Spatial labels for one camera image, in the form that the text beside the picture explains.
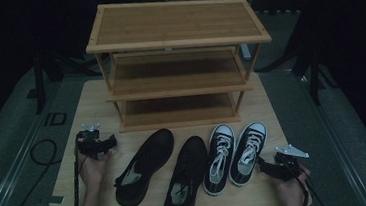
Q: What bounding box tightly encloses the black metal stand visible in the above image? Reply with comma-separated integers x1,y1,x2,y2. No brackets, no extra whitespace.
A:
249,9,341,112
22,44,104,117

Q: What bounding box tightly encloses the person's left hand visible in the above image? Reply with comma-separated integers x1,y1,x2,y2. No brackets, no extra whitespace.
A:
76,148,116,190

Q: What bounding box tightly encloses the black and white sneaker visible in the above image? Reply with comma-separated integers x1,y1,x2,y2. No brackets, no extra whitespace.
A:
223,120,273,189
197,122,241,198

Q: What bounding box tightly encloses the right hand-held gripper cable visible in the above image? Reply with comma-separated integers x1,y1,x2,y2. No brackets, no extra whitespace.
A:
293,165,329,206

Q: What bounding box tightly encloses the black leather shoe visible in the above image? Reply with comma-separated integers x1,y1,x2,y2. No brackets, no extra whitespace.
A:
156,134,213,206
109,127,181,206

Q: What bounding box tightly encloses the person's right hand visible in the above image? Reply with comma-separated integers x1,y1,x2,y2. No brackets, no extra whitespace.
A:
271,164,314,206

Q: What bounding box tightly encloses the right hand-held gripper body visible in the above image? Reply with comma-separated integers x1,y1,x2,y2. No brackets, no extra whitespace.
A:
269,142,312,183

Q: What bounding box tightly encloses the wooden shoe rack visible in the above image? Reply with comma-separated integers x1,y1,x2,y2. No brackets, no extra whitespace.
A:
81,0,280,136

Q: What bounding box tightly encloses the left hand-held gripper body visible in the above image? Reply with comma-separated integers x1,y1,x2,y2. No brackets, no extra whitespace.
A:
74,122,109,161

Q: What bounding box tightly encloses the grey post behind rack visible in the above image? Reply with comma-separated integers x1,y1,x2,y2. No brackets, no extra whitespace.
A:
239,42,252,62

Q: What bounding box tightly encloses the left hand-held gripper cable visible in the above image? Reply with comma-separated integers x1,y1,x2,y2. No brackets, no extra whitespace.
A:
61,135,93,206

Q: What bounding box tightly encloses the hand-held gripper cable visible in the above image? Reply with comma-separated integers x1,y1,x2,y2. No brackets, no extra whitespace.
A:
293,165,329,206
61,135,93,206

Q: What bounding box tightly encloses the thin black floor cable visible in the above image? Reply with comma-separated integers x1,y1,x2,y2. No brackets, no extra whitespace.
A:
4,137,63,206

